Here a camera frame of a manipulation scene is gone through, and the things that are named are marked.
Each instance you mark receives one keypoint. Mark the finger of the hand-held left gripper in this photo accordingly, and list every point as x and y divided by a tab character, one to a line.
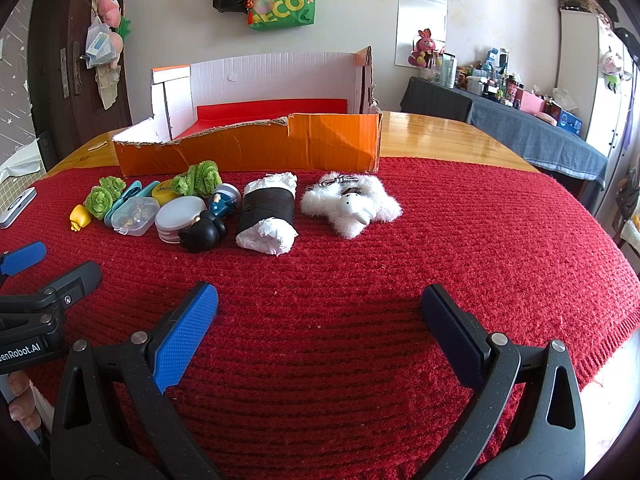
27	257
80	277

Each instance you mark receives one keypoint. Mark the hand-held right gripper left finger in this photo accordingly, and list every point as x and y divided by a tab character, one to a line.
186	335

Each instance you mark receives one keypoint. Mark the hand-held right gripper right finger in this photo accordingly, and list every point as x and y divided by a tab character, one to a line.
449	335

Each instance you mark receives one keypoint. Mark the small yellow toy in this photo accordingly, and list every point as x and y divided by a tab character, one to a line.
80	216

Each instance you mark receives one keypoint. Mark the small clear plastic box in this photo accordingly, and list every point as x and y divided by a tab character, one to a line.
134	215

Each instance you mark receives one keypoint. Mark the green chenille plush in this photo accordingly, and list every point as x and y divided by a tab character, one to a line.
197	178
105	196

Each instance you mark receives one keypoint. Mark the teal clothespin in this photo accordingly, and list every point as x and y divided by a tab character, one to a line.
132	190

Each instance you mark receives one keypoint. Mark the black mouse figurine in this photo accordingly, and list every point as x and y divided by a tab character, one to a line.
202	232

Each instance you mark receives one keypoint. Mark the round white compact case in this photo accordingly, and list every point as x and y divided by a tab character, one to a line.
177	215

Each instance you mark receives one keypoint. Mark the yellow cup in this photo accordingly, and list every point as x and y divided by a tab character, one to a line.
164	191

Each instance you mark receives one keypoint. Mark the blue figurine with white cap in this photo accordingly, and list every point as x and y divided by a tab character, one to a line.
222	202

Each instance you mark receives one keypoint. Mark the black and white cloth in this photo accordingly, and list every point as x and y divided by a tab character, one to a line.
265	210

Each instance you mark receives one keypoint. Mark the white fluffy rabbit plush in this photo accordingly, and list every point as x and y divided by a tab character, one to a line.
350	205

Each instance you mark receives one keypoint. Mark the orange cardboard box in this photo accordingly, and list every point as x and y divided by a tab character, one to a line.
325	140

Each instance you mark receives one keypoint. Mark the person's left hand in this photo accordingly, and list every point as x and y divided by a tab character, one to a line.
20	405

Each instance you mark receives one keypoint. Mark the silver phone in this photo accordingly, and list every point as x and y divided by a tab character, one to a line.
15	207

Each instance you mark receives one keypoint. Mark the white plastic bag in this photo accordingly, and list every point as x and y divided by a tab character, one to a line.
20	160

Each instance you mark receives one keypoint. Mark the red knitted blanket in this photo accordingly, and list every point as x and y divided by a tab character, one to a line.
350	260

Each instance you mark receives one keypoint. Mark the small beige item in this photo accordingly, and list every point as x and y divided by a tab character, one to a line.
97	146

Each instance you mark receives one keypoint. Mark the beige cloth pouch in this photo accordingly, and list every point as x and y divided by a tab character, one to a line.
107	87

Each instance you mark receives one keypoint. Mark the side table with blue cloth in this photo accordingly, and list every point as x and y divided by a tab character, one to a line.
530	132

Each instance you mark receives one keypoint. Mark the clear plastic bag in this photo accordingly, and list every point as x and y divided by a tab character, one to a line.
97	45

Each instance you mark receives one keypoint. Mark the pink and green plush toy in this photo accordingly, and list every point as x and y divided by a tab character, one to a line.
119	42

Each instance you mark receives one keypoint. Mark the dark wooden door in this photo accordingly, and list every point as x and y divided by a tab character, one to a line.
55	20

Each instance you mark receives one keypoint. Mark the blue box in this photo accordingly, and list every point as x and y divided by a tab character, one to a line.
570	121

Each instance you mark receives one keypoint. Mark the pink box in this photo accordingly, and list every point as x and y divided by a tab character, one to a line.
531	102

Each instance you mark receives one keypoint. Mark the cluster of cosmetic bottles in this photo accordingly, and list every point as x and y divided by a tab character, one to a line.
492	77

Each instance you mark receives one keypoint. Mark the white bottle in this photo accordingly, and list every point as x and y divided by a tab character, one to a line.
448	72

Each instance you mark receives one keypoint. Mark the pink rabbit plush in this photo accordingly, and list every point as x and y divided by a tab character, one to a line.
424	47

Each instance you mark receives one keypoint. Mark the white refrigerator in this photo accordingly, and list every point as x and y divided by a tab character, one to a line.
580	75

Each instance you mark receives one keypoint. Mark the white and pink plush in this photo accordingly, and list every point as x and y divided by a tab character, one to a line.
612	67

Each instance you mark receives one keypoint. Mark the red tassel charm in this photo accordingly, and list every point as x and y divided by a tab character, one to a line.
255	12

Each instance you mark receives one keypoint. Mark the wall mirror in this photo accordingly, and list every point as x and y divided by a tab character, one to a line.
420	15

